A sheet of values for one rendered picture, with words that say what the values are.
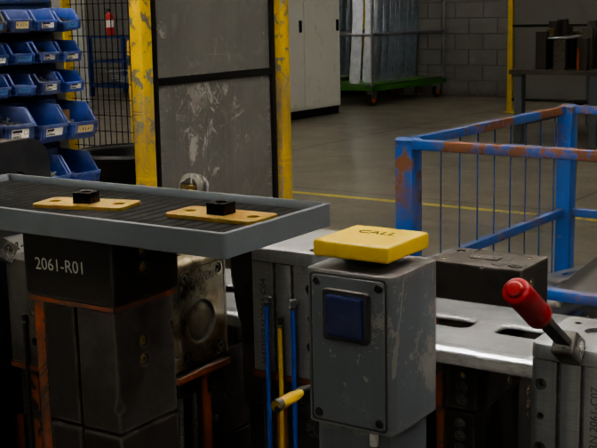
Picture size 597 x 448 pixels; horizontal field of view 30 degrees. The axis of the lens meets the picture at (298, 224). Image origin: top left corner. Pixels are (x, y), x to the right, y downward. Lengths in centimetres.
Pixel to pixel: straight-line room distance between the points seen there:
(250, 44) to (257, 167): 53
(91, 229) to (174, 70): 360
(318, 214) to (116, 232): 16
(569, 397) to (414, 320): 17
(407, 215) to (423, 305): 243
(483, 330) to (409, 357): 35
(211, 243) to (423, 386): 18
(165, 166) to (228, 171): 43
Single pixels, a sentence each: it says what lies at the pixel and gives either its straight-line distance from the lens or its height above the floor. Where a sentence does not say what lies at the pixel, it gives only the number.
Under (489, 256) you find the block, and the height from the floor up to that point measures 103.
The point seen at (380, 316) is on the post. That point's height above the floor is 111.
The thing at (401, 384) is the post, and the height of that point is 106.
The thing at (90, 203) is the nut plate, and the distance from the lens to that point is 93.
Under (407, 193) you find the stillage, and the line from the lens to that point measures 320.
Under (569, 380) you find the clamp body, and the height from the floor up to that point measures 103.
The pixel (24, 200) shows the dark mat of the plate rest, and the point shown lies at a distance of 98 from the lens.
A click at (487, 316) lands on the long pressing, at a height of 100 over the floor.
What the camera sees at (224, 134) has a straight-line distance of 472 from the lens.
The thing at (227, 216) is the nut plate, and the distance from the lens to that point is 84.
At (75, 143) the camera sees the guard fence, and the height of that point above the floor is 64.
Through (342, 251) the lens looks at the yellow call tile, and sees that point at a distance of 76.
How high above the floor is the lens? 132
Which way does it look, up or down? 11 degrees down
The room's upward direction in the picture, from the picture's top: 1 degrees counter-clockwise
